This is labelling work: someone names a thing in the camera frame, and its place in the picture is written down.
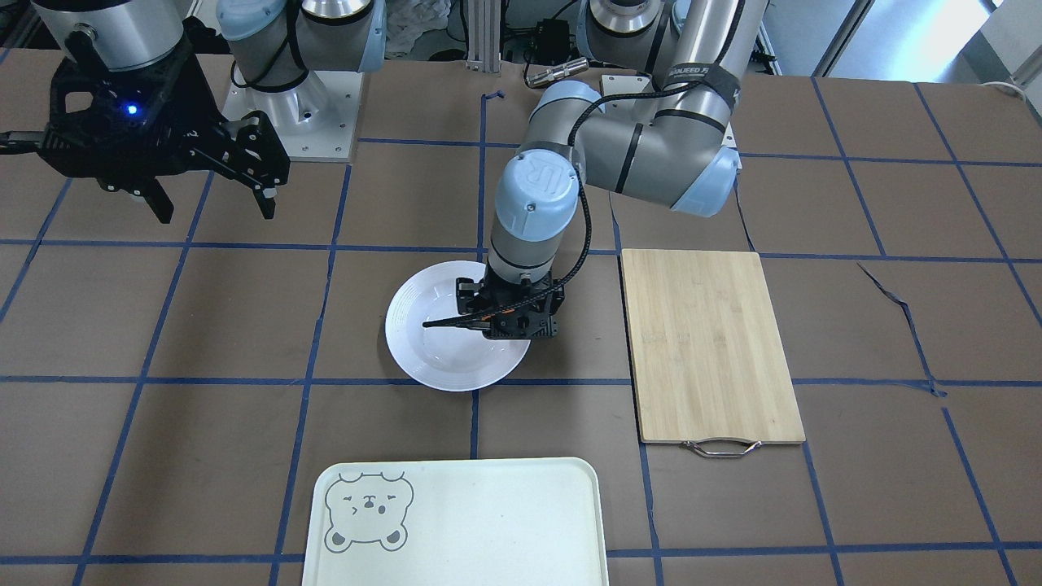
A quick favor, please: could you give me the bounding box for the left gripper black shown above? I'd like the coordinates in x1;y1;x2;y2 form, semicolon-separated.
422;272;565;339

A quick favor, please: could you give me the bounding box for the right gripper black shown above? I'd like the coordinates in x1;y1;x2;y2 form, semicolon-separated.
41;49;290;224

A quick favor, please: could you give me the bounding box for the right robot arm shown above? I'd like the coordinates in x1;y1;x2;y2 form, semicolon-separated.
2;1;387;224

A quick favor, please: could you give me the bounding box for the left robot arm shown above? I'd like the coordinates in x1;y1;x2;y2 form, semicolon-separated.
424;1;767;339

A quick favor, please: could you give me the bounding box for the cream bear tray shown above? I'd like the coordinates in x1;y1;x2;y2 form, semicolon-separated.
302;457;609;585

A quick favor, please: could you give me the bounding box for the white round plate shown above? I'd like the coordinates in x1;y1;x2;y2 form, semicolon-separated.
386;260;531;391

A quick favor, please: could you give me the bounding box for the bamboo cutting board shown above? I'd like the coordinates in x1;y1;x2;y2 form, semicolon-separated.
620;248;805;453

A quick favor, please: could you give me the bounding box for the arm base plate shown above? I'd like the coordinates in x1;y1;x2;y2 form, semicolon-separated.
601;73;742;151
222;71;366;163

